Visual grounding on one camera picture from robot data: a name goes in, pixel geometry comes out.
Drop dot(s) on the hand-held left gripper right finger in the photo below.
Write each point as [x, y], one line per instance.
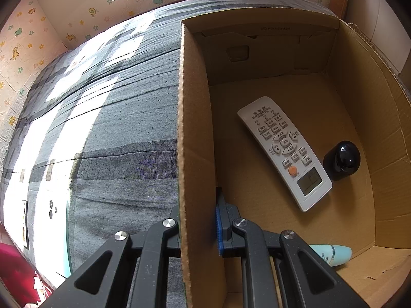
[219, 231]

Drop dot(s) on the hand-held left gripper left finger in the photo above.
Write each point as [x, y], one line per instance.
[160, 247]

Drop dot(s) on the white remote control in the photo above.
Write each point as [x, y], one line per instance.
[282, 147]

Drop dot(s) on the teal cosmetic bottle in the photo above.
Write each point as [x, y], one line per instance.
[337, 254]

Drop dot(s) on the black glossy cylinder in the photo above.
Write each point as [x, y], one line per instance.
[342, 160]

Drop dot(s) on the brown cardboard box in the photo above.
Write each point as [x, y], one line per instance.
[257, 80]

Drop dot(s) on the grey plaid bed sheet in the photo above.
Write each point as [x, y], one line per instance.
[112, 118]

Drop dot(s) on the beige wooden wardrobe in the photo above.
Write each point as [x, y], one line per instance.
[379, 22]

